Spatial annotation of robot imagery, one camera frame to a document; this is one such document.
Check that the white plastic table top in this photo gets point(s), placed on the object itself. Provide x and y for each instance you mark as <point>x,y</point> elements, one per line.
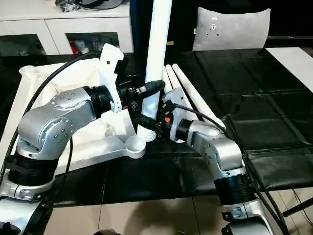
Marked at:
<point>80,76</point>

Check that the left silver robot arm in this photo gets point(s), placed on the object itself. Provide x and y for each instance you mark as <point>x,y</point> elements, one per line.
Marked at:
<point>41,124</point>

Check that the small brown label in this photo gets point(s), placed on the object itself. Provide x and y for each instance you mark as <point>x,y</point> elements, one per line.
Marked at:
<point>170,43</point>

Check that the red item behind glass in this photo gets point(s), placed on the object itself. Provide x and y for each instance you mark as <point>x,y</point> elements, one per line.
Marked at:
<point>73,47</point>

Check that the black mat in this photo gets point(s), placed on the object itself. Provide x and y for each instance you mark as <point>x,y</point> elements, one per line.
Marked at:
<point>256,110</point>

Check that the grey cushion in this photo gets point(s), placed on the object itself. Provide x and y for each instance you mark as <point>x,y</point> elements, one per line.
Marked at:
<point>232,29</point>

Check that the white cabinet with glass doors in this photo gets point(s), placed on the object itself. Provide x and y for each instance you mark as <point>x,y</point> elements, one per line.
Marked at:
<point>36,27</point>

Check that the black flat monitor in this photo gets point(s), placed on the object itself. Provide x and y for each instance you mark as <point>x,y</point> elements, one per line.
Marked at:
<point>291,42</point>

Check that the black floor stand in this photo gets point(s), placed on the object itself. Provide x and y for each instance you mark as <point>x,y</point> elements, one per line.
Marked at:
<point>298,205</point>

